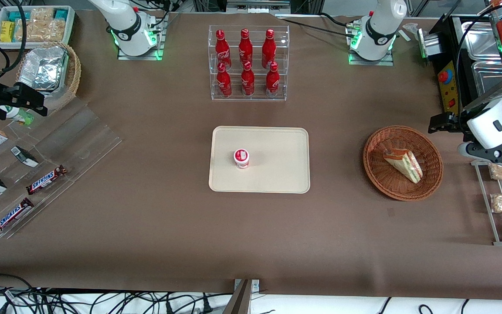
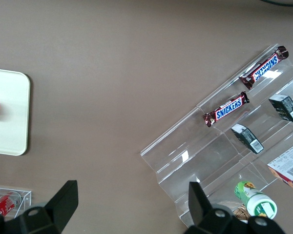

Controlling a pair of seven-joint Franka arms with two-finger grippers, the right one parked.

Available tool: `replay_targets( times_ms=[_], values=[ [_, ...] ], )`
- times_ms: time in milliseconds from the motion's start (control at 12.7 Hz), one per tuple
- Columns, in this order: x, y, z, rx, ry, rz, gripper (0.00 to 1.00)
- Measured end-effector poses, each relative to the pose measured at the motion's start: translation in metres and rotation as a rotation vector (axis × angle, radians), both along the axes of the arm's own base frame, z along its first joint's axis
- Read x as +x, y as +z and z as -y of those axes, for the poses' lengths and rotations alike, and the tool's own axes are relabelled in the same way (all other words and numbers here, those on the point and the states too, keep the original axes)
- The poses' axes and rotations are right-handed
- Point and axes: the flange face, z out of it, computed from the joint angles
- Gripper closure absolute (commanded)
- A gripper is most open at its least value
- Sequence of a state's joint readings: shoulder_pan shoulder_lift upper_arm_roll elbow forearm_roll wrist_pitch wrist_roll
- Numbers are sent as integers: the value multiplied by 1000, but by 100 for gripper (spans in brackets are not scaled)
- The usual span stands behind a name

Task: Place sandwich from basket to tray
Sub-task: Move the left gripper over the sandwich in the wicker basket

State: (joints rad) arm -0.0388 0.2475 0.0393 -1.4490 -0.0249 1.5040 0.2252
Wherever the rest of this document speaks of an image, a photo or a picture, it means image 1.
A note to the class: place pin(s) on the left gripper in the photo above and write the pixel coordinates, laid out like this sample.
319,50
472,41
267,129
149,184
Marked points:
454,121

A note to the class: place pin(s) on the triangle sandwich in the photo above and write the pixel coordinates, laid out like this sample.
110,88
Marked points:
403,165

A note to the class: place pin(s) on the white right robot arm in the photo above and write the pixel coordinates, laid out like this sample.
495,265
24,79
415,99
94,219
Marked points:
124,26

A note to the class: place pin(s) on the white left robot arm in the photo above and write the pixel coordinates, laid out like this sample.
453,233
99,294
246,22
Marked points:
379,26

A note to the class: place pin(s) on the light wicker basket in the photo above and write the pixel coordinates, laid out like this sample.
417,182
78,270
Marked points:
74,74

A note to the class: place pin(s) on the brown round wicker basket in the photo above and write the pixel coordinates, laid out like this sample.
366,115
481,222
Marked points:
384,183

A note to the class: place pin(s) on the beige plastic tray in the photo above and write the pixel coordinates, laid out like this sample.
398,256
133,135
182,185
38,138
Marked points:
277,161

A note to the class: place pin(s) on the white green drink bottle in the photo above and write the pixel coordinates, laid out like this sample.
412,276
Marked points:
22,117

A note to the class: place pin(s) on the black food warmer machine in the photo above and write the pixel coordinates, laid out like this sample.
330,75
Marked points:
449,93

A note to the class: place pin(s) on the silver foil pack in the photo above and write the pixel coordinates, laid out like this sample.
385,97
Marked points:
44,67

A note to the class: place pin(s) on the steel warmer pan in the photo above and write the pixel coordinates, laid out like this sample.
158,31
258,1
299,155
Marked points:
482,41
490,78

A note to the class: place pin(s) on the clear acrylic display stand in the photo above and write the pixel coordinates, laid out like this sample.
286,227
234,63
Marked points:
81,139

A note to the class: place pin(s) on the clear rice cracker bag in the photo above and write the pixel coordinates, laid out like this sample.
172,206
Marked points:
52,29
42,14
26,31

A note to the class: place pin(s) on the yellow snack pack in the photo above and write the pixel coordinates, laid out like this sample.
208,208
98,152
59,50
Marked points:
7,31

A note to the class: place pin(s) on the snickers chocolate bar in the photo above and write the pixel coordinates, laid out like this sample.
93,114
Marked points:
12,216
46,179

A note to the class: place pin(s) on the teal snack pack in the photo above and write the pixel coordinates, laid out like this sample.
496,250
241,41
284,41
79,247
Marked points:
15,16
61,14

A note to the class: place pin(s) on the white plastic bin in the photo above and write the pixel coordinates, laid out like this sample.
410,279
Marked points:
71,26

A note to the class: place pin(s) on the clear plastic wrapper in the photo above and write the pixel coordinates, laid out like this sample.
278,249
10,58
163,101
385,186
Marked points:
412,30

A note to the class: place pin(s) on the red cola bottle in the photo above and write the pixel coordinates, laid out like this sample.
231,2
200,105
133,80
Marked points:
272,83
247,82
222,48
245,46
269,48
223,83

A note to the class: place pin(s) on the brown paper table cover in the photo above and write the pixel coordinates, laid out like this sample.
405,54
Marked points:
168,226

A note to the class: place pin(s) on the clear acrylic bottle rack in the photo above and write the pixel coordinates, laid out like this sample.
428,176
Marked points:
255,98

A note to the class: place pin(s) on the white red yogurt cup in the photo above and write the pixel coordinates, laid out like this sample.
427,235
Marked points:
241,158

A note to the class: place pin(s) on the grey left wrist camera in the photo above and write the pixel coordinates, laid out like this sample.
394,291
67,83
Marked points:
464,149

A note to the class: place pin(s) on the aluminium frame structure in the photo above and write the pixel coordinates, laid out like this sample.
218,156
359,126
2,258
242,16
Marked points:
255,5

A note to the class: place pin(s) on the dark camera mount post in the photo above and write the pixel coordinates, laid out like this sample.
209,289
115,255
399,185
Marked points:
240,301

